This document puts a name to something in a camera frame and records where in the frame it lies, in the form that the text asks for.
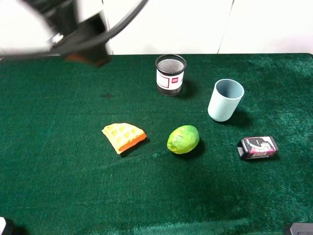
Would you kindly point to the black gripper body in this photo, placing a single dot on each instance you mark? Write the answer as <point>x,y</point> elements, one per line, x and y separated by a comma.
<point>97,55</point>

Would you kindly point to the light blue plastic cup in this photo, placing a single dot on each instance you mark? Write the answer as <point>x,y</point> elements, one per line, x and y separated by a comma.
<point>225,98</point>

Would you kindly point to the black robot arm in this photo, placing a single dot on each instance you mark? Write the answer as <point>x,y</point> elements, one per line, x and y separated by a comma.
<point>41,28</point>

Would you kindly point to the black mesh pen holder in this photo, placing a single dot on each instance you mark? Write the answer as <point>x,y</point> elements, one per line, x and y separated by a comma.
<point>169,74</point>

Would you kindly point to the yellow waffle piece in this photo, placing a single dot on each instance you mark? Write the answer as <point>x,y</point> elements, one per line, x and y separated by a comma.
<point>123,136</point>

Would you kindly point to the green felt table mat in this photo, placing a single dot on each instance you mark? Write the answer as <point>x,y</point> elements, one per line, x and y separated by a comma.
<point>60,175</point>

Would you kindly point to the green lime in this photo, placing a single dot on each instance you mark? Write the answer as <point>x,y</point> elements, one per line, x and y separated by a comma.
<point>183,140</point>

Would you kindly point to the black pink gum box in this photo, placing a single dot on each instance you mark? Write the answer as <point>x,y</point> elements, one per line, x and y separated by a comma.
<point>256,147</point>

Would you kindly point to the black white device bottom left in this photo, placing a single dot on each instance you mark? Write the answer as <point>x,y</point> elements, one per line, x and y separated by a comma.
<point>7,226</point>

